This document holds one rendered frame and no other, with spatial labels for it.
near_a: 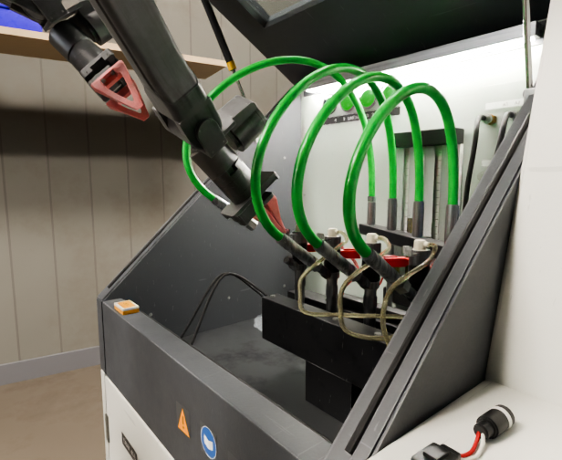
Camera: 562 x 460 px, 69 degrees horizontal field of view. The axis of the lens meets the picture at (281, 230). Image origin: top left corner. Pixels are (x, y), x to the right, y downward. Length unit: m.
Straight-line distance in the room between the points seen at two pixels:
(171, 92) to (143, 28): 0.08
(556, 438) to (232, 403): 0.31
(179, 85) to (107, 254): 2.33
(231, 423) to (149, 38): 0.44
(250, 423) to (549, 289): 0.34
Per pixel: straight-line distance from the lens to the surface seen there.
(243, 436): 0.49
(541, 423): 0.47
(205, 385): 0.54
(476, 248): 0.46
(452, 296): 0.43
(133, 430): 0.85
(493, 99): 0.84
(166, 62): 0.53
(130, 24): 0.51
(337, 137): 1.05
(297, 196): 0.50
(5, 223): 2.78
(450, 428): 0.42
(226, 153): 0.64
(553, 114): 0.54
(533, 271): 0.51
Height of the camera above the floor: 1.20
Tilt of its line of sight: 7 degrees down
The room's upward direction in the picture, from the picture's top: straight up
